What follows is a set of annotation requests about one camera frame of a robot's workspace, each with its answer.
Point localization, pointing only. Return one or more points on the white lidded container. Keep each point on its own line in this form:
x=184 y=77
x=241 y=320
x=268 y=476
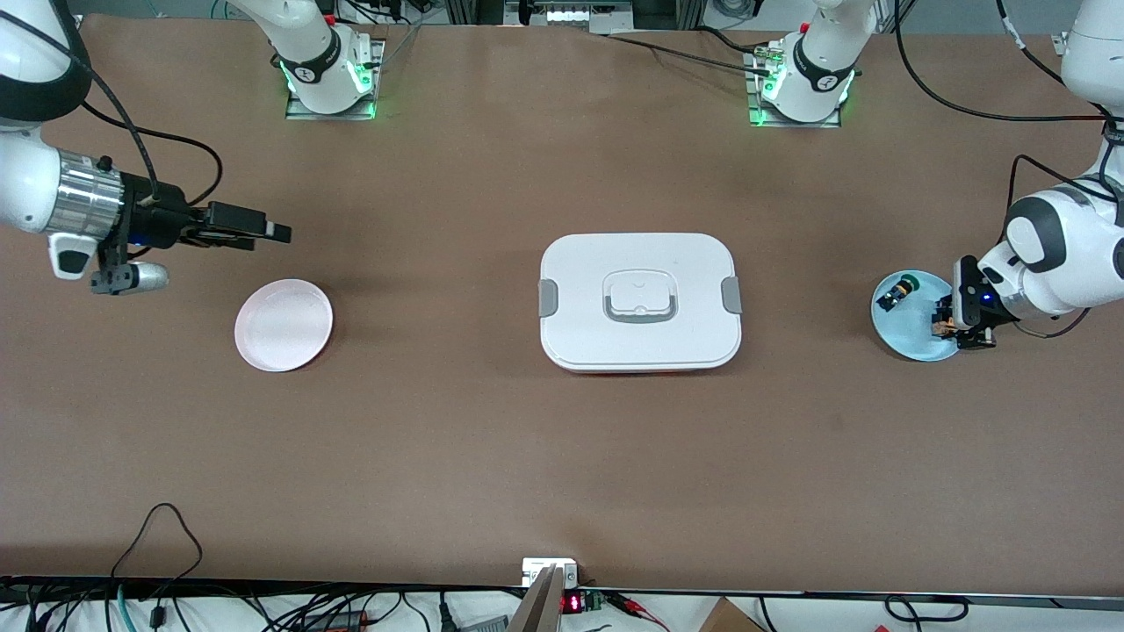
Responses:
x=641 y=338

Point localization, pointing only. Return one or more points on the grey device with lights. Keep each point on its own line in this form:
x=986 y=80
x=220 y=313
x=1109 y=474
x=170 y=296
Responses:
x=575 y=13

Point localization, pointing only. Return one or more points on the pink round plate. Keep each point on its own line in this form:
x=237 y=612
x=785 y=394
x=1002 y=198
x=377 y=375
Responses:
x=283 y=325

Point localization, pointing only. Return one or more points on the grey camera mount beam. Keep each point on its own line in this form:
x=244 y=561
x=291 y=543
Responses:
x=537 y=606

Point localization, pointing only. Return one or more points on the light blue round plate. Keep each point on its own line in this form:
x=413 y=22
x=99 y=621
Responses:
x=904 y=333

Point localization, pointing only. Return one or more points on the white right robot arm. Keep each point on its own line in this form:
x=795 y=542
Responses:
x=26 y=184

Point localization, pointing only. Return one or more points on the green and black switch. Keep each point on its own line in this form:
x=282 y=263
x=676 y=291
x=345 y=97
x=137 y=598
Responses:
x=896 y=294

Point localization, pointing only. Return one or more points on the red digit display module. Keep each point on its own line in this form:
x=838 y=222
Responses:
x=572 y=603

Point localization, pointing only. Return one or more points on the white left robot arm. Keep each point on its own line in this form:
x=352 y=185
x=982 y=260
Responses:
x=1054 y=254

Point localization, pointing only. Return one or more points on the orange and black switch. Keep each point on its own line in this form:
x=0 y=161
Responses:
x=943 y=326

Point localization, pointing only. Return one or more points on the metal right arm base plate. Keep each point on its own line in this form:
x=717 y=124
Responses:
x=299 y=112

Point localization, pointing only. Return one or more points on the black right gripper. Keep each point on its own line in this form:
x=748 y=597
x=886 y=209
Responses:
x=155 y=221

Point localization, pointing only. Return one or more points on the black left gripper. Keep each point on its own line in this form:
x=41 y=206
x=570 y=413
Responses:
x=969 y=303

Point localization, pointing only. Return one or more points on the brown cardboard piece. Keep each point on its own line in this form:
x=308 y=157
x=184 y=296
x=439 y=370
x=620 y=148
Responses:
x=729 y=617

